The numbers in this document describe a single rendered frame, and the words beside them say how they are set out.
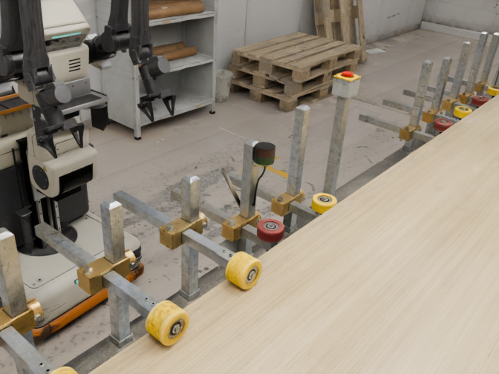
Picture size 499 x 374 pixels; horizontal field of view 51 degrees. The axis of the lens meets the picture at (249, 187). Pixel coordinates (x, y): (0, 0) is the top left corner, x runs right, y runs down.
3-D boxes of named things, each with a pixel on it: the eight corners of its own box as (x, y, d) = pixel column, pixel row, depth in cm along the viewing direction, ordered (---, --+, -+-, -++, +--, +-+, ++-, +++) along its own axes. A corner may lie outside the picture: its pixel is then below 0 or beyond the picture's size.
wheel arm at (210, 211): (170, 200, 179) (170, 189, 177) (177, 197, 181) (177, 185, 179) (270, 254, 155) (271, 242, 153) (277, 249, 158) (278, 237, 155)
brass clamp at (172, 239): (157, 242, 140) (157, 226, 138) (194, 222, 150) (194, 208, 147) (173, 251, 137) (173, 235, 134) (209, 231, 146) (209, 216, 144)
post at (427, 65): (402, 155, 260) (423, 59, 237) (405, 153, 263) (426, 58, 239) (408, 157, 258) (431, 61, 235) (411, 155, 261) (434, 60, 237)
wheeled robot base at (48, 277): (-48, 282, 251) (-60, 240, 239) (63, 227, 297) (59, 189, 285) (36, 349, 218) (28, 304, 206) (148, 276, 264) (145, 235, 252)
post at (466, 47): (441, 127, 294) (463, 41, 271) (443, 125, 296) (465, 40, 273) (447, 128, 292) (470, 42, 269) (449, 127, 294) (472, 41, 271)
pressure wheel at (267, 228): (249, 255, 158) (252, 224, 153) (265, 245, 164) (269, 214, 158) (269, 267, 154) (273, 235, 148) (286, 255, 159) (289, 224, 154)
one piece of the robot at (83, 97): (28, 142, 196) (20, 87, 186) (87, 122, 216) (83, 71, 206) (55, 155, 189) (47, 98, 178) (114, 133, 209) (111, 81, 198)
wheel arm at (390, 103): (381, 106, 281) (382, 98, 279) (384, 105, 284) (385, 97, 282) (460, 130, 258) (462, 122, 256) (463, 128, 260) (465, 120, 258)
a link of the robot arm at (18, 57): (9, 54, 174) (-6, 57, 170) (21, 41, 167) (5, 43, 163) (22, 79, 175) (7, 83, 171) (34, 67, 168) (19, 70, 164)
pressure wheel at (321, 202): (311, 234, 170) (315, 204, 165) (305, 220, 177) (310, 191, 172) (335, 234, 172) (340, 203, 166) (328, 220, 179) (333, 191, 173)
